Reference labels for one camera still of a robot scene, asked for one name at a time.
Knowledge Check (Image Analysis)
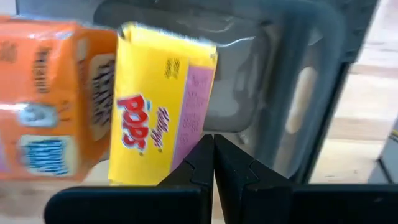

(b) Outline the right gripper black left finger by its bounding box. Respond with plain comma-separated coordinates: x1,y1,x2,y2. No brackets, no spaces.
44,134,215,224

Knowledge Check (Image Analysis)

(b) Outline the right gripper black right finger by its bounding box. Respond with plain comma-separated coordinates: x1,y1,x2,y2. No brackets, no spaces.
214,134,398,224

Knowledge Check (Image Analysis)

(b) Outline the yellow Corn Pops cereal box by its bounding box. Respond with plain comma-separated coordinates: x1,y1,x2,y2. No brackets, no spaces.
108,21,219,187

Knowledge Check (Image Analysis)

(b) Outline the orange Mini Wheats cereal box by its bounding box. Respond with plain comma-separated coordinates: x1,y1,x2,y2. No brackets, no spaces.
0,16,119,183

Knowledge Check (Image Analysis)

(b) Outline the grey plastic bin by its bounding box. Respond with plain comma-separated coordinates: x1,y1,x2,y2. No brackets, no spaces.
15,0,381,185

